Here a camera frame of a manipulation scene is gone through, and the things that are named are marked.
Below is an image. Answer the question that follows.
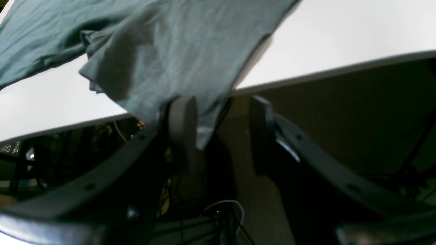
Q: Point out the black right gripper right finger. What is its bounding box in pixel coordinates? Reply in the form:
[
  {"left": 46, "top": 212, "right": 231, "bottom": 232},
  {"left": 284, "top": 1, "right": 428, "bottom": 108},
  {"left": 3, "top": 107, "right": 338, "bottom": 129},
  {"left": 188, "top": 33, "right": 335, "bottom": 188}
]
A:
[{"left": 250, "top": 96, "right": 435, "bottom": 245}]

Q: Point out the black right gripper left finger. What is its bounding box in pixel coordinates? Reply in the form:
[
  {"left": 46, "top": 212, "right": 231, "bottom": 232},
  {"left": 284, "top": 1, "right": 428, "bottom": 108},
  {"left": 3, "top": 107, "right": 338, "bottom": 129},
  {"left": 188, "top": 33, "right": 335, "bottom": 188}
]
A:
[{"left": 1, "top": 96, "right": 198, "bottom": 245}]

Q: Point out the dark grey T-shirt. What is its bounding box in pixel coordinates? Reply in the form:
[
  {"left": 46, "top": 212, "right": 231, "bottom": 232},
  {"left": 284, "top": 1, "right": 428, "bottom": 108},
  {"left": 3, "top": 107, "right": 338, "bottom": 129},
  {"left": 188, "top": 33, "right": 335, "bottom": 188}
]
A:
[{"left": 0, "top": 0, "right": 297, "bottom": 149}]

